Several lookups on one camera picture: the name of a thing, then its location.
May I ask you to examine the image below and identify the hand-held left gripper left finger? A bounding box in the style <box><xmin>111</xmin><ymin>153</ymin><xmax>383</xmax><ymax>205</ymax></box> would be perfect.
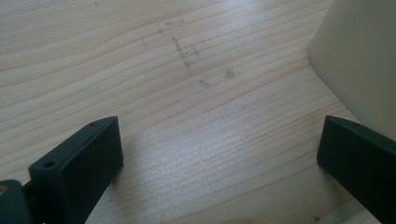
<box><xmin>28</xmin><ymin>116</ymin><xmax>124</xmax><ymax>224</ymax></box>

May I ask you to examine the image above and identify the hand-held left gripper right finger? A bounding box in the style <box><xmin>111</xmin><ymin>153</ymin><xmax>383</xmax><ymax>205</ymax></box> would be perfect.
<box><xmin>316</xmin><ymin>115</ymin><xmax>396</xmax><ymax>224</ymax></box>

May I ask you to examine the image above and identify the cream plastic container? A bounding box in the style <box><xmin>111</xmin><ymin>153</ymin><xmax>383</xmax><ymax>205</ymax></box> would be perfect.
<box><xmin>307</xmin><ymin>0</ymin><xmax>396</xmax><ymax>142</ymax></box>

